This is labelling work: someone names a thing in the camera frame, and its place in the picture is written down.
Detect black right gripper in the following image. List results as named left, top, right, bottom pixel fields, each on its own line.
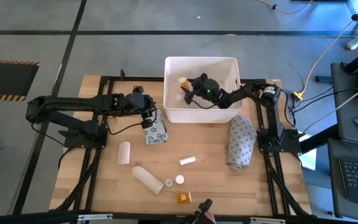
left=184, top=73, right=226, bottom=109

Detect white cable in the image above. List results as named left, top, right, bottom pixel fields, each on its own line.
left=303, top=80, right=358, bottom=132

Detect white plastic basket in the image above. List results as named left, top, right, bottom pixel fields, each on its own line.
left=163, top=56, right=244, bottom=124

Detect long yellow cable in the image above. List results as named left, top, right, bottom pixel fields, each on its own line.
left=293, top=0, right=358, bottom=101

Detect white paper sheet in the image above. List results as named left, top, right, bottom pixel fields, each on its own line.
left=298, top=133, right=319, bottom=171

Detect long white bandage roll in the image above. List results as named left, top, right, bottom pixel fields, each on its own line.
left=131, top=166, right=165, bottom=195

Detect silver metal bracket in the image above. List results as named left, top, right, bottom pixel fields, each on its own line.
left=249, top=217, right=287, bottom=224
left=78, top=213, right=114, bottom=222

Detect black handheld tool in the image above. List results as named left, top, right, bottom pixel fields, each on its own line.
left=193, top=198, right=214, bottom=224

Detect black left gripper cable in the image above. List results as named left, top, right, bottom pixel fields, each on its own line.
left=106, top=102, right=160, bottom=136

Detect short white gauze roll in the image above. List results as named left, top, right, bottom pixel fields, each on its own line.
left=117, top=141, right=132, bottom=166

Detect black crossbeam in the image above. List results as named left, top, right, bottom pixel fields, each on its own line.
left=0, top=210, right=358, bottom=224

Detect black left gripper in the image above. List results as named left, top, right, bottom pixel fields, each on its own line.
left=138, top=107, right=157, bottom=130

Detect dark grey desk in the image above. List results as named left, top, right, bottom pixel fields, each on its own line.
left=330, top=61, right=358, bottom=147
left=327, top=138, right=358, bottom=223

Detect orange pill bottle white cap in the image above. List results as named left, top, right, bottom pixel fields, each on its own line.
left=178, top=77, right=191, bottom=91
left=175, top=192, right=193, bottom=205

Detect black hazard-striped floor mat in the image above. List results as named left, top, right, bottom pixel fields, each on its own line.
left=0, top=59, right=40, bottom=102

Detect blue circle print cloth pack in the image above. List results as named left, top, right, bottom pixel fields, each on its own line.
left=143, top=108, right=169, bottom=146

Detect grey patterned folded cloth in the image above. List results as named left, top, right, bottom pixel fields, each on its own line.
left=226, top=114, right=258, bottom=170

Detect person's white shoe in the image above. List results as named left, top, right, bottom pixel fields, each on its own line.
left=346, top=32, right=358, bottom=50

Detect yellow cable with black plug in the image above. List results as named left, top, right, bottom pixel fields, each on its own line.
left=255, top=0, right=313, bottom=16

